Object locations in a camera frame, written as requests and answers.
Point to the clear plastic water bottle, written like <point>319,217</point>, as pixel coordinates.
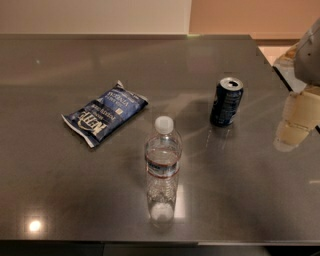
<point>162,151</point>

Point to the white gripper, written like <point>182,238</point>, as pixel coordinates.
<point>308,61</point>

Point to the blue chip bag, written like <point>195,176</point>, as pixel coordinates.
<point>102,116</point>

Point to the blue pepsi can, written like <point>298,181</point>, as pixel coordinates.
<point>229,92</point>

